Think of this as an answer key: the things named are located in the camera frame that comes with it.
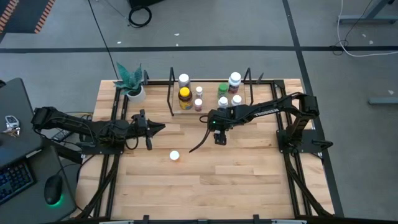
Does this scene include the multivitamin gummies bottle white cap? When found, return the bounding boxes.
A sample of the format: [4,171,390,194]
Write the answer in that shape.
[178,73,192,90]

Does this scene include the fish oil bottle yellow cap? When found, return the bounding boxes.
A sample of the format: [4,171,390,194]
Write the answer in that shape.
[178,86,193,111]

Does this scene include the black aluminium table frame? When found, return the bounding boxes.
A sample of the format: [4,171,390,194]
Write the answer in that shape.
[73,70,336,224]

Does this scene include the white floor cable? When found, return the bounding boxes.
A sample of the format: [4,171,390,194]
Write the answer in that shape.
[336,0,398,58]

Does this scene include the green cap pill bottle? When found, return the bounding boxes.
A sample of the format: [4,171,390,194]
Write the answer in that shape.
[217,83,229,99]

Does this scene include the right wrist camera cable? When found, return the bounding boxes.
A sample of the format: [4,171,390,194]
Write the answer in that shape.
[188,114,213,154]

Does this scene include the black computer mouse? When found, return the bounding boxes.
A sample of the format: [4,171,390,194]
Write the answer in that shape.
[44,174,63,206]

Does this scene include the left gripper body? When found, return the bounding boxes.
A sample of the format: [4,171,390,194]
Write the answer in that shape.
[132,108,154,151]

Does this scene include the bunch of keys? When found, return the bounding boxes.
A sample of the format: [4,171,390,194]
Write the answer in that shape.
[2,115,21,138]

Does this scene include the black floor mat orange stripes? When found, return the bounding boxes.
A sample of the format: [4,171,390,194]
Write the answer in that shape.
[0,0,57,35]

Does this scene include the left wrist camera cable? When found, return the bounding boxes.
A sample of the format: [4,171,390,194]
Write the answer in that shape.
[124,135,140,151]

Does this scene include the black equipment case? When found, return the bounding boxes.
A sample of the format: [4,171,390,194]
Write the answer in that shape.
[129,0,165,9]

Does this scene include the potted snake plant white pot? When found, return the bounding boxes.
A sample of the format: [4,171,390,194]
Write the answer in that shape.
[113,61,147,104]

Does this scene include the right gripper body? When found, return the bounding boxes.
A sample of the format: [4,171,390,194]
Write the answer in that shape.
[213,129,228,146]

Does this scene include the black keyboard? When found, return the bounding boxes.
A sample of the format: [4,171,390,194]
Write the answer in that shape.
[0,160,35,206]

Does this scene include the large dark-label bottle white cap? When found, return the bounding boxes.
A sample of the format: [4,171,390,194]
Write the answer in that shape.
[228,72,242,95]

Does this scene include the gray desk leg base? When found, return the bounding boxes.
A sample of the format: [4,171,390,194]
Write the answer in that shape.
[368,96,398,106]
[338,0,398,25]

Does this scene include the wooden shelf black wire frame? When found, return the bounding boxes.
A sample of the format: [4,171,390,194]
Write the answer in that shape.
[166,67,254,118]

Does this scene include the coiled black cable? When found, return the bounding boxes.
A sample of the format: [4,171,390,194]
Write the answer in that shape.
[127,5,153,29]

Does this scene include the black floor cable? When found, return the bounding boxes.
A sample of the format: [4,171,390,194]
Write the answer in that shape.
[87,0,120,79]

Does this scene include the dark gray desk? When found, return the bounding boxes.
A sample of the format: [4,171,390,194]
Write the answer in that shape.
[0,77,78,224]

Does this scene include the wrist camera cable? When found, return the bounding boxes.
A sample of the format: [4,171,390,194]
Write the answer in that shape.
[124,135,140,151]
[188,114,213,154]

